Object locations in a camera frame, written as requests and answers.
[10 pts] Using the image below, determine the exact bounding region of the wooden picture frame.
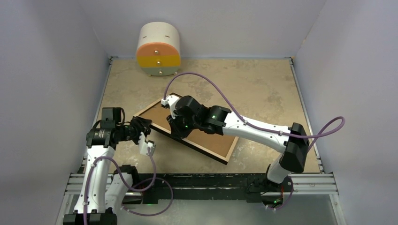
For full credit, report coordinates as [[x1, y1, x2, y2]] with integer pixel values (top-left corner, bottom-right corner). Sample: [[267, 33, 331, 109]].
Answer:
[[133, 92, 240, 165]]

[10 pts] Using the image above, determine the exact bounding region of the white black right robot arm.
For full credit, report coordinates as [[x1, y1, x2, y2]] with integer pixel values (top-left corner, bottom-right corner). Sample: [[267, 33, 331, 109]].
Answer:
[[161, 95, 309, 191]]

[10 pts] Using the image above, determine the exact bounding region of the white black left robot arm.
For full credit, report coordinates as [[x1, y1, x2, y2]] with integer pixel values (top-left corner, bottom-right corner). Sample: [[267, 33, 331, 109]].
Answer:
[[62, 107, 155, 225]]

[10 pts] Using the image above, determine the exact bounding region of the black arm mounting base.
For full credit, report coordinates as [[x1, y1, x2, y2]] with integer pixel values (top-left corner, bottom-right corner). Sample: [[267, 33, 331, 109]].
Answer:
[[122, 173, 293, 207]]

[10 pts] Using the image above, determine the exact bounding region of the round pastel drawer cabinet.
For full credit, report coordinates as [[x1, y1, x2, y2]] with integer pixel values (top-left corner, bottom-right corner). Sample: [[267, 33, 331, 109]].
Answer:
[[136, 22, 181, 76]]

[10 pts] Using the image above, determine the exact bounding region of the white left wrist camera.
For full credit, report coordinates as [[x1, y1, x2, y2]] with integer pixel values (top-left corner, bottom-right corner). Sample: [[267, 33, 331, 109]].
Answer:
[[138, 132, 156, 156]]

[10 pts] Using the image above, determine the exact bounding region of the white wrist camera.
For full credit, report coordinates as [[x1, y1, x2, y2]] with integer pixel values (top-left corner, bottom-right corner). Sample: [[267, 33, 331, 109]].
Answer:
[[161, 95, 181, 110], [138, 132, 156, 156]]

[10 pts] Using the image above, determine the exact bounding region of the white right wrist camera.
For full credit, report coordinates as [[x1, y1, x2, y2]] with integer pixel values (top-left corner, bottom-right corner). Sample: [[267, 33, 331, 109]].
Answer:
[[161, 95, 181, 110]]

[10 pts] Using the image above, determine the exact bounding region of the aluminium rail frame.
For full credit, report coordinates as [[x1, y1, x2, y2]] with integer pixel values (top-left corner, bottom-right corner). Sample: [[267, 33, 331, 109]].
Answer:
[[54, 56, 347, 225]]

